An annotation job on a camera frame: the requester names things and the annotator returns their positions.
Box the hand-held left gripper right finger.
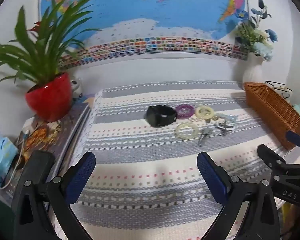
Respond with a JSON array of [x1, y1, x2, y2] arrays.
[[197, 152, 280, 240]]

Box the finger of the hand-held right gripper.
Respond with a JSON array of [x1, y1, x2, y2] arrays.
[[285, 129, 300, 147], [257, 144, 287, 173]]

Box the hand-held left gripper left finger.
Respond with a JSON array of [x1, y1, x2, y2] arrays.
[[14, 151, 97, 240]]

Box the brown wicker basket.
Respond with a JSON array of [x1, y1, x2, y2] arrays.
[[244, 82, 300, 150]]

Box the cream ring keychain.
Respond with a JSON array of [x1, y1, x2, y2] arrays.
[[195, 106, 222, 123]]

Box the purple ring bracelet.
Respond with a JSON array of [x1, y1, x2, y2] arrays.
[[175, 104, 196, 120]]

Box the black watch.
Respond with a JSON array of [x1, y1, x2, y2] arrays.
[[146, 104, 177, 127]]

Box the silver hair clip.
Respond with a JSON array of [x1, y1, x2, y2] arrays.
[[198, 127, 213, 147]]

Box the printed picture book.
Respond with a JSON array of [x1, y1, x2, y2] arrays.
[[17, 94, 95, 160]]

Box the silver clip cluster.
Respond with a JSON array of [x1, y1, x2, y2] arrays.
[[215, 120, 237, 137]]

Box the light blue charm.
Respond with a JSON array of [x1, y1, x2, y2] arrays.
[[221, 114, 239, 125]]

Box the striped woven mat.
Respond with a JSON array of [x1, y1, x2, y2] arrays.
[[49, 80, 300, 240]]

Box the black phone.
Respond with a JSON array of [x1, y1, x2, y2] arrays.
[[1, 155, 23, 188]]

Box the white ribbed vase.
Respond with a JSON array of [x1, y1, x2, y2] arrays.
[[242, 52, 264, 89]]

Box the red plant pot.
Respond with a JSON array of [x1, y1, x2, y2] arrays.
[[25, 72, 73, 122]]

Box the blue tissue box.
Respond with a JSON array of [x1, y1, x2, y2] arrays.
[[0, 136, 19, 188]]

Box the small panda figurine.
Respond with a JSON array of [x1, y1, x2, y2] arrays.
[[70, 79, 83, 98]]

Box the blue and white flowers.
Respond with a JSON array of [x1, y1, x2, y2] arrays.
[[234, 0, 278, 62]]

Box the green leafy plant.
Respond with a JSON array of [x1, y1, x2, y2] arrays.
[[0, 0, 102, 85]]

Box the pale yellow ring bracelet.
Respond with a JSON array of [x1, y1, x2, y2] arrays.
[[175, 122, 198, 139]]

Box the black wire frame holder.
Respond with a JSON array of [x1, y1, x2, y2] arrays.
[[265, 80, 293, 99]]

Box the white charging cable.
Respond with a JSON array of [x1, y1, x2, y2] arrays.
[[0, 129, 31, 189]]

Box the world map wall poster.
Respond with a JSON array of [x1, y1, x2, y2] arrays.
[[40, 0, 249, 68]]

